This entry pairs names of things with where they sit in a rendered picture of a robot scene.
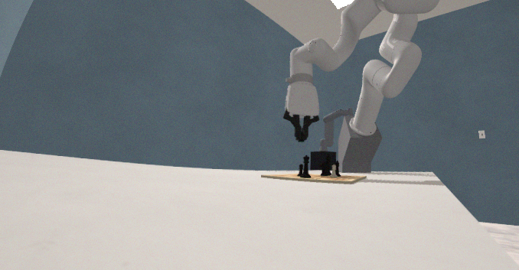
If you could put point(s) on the white pawn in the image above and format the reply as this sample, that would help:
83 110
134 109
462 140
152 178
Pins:
333 171

